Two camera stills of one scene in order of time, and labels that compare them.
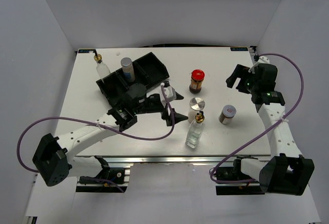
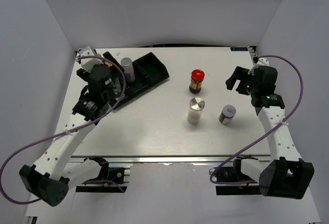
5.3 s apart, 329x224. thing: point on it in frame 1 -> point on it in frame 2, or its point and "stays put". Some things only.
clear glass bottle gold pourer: [196, 131] -> [117, 80]
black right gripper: [237, 73] stays put
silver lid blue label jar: [128, 69] stays put
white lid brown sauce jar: [225, 117] stays put
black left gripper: [164, 116] -> [111, 71]
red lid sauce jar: [197, 76] stays put
